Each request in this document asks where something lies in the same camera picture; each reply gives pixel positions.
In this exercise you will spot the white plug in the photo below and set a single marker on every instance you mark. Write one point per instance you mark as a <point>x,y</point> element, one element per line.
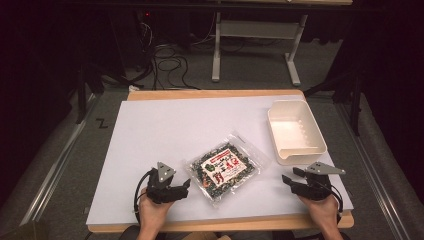
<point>133,88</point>

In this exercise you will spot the metal floor rail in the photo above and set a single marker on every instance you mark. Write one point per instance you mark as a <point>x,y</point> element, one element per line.
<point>56,166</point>
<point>376,180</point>

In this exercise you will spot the person's left hand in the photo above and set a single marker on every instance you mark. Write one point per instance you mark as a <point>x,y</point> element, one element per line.
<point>151,215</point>

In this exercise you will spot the clear packet of dried food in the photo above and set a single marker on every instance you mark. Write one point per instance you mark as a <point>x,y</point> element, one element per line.
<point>223,170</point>

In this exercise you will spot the black stand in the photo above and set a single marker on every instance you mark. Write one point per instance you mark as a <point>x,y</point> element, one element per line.
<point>356,100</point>
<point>81,96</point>

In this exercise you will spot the white plastic bin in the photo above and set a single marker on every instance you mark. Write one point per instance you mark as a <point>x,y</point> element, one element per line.
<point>295,133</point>

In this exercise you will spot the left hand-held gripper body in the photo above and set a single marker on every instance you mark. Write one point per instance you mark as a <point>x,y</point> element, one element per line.
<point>161,190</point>

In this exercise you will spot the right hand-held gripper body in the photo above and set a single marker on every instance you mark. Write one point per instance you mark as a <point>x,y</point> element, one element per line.
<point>316,186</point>

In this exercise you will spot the person's right hand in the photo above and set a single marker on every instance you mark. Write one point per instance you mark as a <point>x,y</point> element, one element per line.
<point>325,211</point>

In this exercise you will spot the white metal desk frame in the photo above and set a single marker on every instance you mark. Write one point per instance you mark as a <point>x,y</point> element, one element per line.
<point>256,30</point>

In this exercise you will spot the white table mat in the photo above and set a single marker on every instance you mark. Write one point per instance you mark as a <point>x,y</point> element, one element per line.
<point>173,133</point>

